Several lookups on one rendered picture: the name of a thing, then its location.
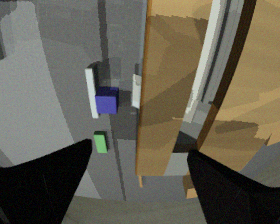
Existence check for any small blue block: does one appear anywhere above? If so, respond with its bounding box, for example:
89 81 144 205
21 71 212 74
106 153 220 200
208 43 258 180
95 87 120 115

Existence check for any small green block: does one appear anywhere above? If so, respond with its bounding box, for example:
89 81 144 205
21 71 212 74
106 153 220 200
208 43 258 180
93 131 108 152

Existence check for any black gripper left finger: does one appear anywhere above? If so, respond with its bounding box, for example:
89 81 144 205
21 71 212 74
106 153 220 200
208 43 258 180
0 139 92 224

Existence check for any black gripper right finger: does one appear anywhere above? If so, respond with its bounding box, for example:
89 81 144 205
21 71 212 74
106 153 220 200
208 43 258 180
187 149 280 224

